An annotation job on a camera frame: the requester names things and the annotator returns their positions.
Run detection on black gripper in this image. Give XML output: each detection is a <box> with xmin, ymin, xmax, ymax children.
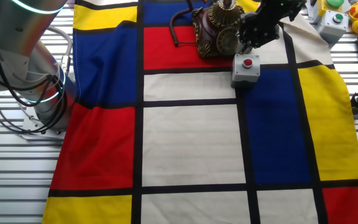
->
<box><xmin>235</xmin><ymin>0</ymin><xmax>306</xmax><ymax>55</ymax></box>

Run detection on grey box with red button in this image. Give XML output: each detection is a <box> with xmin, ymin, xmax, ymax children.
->
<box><xmin>231</xmin><ymin>53</ymin><xmax>261</xmax><ymax>90</ymax></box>

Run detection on brown brass rotary phone base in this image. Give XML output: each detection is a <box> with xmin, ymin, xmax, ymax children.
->
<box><xmin>192</xmin><ymin>0</ymin><xmax>245</xmax><ymax>60</ymax></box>

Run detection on yellow box with green button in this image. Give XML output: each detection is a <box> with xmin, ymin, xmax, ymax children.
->
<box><xmin>315</xmin><ymin>0</ymin><xmax>344</xmax><ymax>17</ymax></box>

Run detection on grey box with green button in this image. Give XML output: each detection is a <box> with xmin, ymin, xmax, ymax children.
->
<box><xmin>315</xmin><ymin>9</ymin><xmax>349</xmax><ymax>44</ymax></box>

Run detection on colourful Mondrian pattern tablecloth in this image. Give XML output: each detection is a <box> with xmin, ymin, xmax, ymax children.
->
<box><xmin>41</xmin><ymin>0</ymin><xmax>358</xmax><ymax>224</ymax></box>

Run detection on brown coiled phone cord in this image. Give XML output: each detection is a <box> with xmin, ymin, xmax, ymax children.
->
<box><xmin>168</xmin><ymin>0</ymin><xmax>198</xmax><ymax>47</ymax></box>

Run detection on thick grey robot cable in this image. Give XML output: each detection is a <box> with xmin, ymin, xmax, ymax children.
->
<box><xmin>47</xmin><ymin>24</ymin><xmax>74</xmax><ymax>75</ymax></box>

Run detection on black base cable bundle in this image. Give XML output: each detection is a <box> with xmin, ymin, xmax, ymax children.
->
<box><xmin>0</xmin><ymin>0</ymin><xmax>68</xmax><ymax>136</ymax></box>

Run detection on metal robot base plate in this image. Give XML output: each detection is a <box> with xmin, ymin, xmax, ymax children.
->
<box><xmin>22</xmin><ymin>102</ymin><xmax>68</xmax><ymax>139</ymax></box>

